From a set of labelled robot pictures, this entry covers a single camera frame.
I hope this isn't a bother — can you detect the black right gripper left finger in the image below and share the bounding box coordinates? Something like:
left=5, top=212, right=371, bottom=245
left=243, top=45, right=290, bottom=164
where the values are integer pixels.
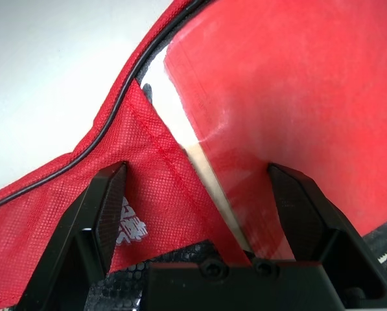
left=18, top=160, right=130, bottom=311

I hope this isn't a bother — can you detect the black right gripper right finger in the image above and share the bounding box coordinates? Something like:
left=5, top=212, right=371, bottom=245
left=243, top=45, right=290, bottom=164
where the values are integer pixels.
left=266, top=161, right=387, bottom=305

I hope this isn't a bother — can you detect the red black paddle case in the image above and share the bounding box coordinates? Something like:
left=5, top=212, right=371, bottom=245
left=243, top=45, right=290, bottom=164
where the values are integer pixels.
left=0, top=0, right=387, bottom=311

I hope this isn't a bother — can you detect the red ping-pong paddle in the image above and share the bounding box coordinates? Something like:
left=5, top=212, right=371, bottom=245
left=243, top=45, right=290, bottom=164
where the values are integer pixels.
left=163, top=0, right=387, bottom=260

